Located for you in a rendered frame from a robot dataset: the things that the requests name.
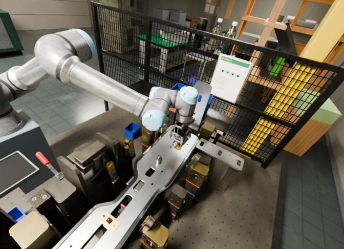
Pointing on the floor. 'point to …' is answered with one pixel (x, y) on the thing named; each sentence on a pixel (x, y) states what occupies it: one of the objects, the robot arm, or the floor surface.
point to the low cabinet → (8, 36)
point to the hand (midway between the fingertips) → (180, 142)
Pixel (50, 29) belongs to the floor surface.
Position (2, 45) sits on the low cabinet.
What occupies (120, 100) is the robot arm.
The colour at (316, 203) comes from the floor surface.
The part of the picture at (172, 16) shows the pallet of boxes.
